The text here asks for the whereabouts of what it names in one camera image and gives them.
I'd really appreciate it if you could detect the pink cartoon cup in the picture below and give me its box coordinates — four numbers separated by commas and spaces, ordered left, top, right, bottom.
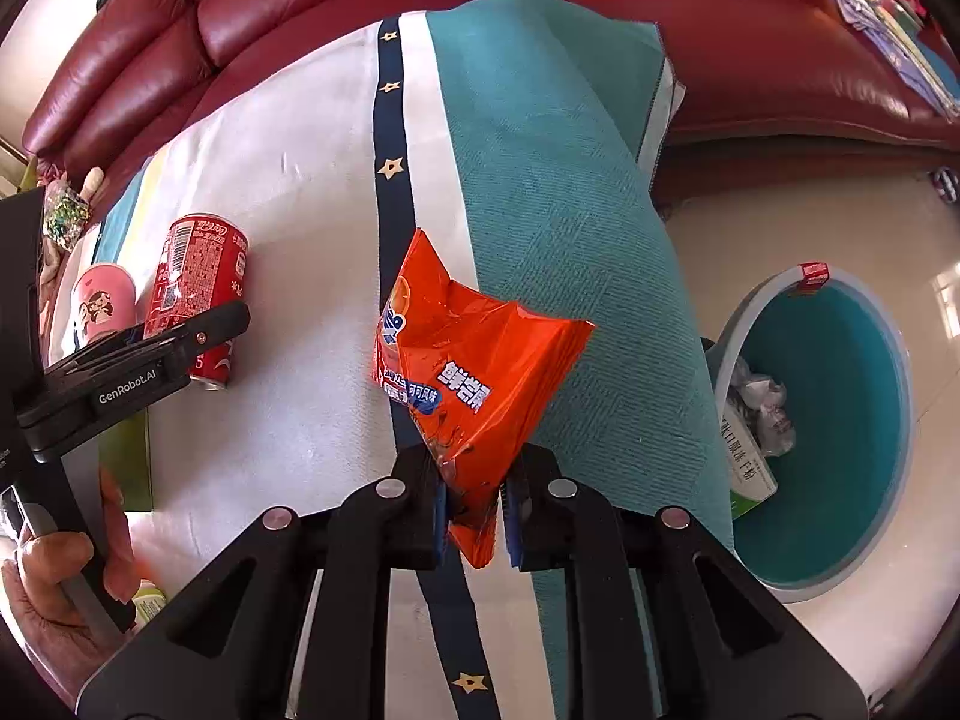
67, 262, 137, 353

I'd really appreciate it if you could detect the teal plastic bucket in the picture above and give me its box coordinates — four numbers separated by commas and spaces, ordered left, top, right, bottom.
705, 262, 916, 605

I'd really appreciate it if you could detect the white green supplement bottle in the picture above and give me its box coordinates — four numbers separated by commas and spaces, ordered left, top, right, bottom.
131, 581, 170, 627

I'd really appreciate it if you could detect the orange snack packet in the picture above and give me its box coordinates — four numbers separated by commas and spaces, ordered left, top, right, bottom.
373, 229, 596, 569

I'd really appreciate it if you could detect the striped star-print blanket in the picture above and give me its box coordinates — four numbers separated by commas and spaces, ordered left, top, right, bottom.
45, 0, 740, 720

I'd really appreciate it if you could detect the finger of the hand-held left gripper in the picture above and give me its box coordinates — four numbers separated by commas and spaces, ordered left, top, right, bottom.
131, 301, 252, 385

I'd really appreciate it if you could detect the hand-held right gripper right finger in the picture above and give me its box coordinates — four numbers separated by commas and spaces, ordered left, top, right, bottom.
501, 444, 878, 720

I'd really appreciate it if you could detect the stack of books and papers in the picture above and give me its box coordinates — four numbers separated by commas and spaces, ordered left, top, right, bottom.
821, 0, 960, 121

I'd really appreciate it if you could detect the red soda can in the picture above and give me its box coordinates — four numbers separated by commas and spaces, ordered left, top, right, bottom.
142, 214, 250, 391

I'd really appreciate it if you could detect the green white medicine box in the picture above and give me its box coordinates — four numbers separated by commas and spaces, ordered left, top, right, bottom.
716, 390, 781, 522

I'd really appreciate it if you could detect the olive green carton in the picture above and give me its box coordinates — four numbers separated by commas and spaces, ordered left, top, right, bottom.
97, 412, 153, 512

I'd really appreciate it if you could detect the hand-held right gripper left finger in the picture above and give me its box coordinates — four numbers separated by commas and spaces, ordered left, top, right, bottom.
75, 446, 451, 720

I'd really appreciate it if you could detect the person's left hand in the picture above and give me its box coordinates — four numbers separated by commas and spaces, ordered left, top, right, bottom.
0, 469, 138, 704

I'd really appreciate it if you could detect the red leather sofa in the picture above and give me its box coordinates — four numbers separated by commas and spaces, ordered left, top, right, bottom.
22, 0, 960, 188

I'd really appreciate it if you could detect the beige plush toy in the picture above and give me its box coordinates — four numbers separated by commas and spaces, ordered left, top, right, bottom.
37, 165, 106, 293

